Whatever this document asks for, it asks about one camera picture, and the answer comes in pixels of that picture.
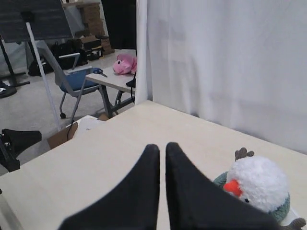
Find pink plush toy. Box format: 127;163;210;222
113;53;137;75

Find blue handled scissors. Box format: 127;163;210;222
93;68;107;78

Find open cardboard box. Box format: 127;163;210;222
47;114;109;149

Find black bags pile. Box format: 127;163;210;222
28;39;105;76

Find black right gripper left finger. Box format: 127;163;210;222
59;144;160;230

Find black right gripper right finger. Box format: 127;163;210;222
165;142;280;230

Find dark tilted board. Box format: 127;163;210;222
0;0;72;43

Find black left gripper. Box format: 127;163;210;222
0;129;42;172

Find white side table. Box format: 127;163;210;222
85;67;135;118

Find white backdrop curtain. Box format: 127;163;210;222
135;0;307;153

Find blue grey office chair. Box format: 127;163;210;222
36;41;98;119

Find white plush snowman toy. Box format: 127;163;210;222
222;147;307;230

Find white support pole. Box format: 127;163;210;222
25;22;61;131

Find stacked cardboard boxes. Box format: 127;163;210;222
62;0;115;55

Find black stand leg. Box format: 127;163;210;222
0;37;30;87

